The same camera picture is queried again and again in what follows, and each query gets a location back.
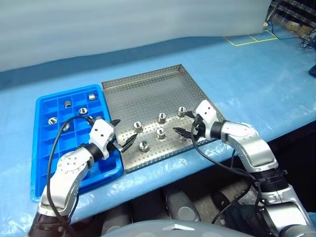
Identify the blue compartment tray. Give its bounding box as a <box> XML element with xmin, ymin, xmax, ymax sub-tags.
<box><xmin>29</xmin><ymin>84</ymin><xmax>124</xmax><ymax>203</ymax></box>

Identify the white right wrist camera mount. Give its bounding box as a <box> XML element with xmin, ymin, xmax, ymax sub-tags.
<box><xmin>195</xmin><ymin>100</ymin><xmax>218</xmax><ymax>140</ymax></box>

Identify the blue foam table cover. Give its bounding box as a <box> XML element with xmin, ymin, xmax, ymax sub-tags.
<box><xmin>0</xmin><ymin>29</ymin><xmax>316</xmax><ymax>237</ymax></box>

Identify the white foam backdrop sheet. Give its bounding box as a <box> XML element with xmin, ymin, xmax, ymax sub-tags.
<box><xmin>0</xmin><ymin>0</ymin><xmax>275</xmax><ymax>72</ymax></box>

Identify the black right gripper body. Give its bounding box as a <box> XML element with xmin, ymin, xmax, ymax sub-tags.
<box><xmin>191</xmin><ymin>118</ymin><xmax>205</xmax><ymax>143</ymax></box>

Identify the grey robot torso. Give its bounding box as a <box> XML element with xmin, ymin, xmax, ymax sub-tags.
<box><xmin>108</xmin><ymin>219</ymin><xmax>223</xmax><ymax>237</ymax></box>

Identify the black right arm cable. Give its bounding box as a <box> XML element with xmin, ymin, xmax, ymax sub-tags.
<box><xmin>191</xmin><ymin>120</ymin><xmax>262</xmax><ymax>225</ymax></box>

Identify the perforated stainless steel tray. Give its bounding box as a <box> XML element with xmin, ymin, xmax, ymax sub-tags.
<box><xmin>101</xmin><ymin>63</ymin><xmax>224</xmax><ymax>173</ymax></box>

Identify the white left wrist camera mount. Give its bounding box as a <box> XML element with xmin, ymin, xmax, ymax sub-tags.
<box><xmin>88</xmin><ymin>119</ymin><xmax>117</xmax><ymax>160</ymax></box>

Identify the thin dark floor cable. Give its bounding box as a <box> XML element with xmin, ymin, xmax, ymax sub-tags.
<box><xmin>269</xmin><ymin>18</ymin><xmax>316</xmax><ymax>50</ymax></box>

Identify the dark storage shelf rack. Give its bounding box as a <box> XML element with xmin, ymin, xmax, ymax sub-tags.
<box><xmin>268</xmin><ymin>0</ymin><xmax>316</xmax><ymax>38</ymax></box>

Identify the dark grey rounded shape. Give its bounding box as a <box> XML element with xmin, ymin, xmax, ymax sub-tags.
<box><xmin>100</xmin><ymin>204</ymin><xmax>134</xmax><ymax>235</ymax></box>
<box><xmin>164</xmin><ymin>188</ymin><xmax>201</xmax><ymax>222</ymax></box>

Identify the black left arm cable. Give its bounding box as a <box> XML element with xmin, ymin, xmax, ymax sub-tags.
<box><xmin>46</xmin><ymin>116</ymin><xmax>96</xmax><ymax>237</ymax></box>

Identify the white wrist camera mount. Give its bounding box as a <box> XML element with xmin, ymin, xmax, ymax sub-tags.
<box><xmin>88</xmin><ymin>119</ymin><xmax>117</xmax><ymax>160</ymax></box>
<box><xmin>195</xmin><ymin>100</ymin><xmax>218</xmax><ymax>140</ymax></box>

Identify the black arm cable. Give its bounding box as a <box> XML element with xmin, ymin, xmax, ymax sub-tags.
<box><xmin>191</xmin><ymin>120</ymin><xmax>262</xmax><ymax>225</ymax></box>
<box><xmin>46</xmin><ymin>116</ymin><xmax>96</xmax><ymax>237</ymax></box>

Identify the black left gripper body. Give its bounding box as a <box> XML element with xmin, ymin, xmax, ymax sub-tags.
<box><xmin>107</xmin><ymin>138</ymin><xmax>124</xmax><ymax>153</ymax></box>

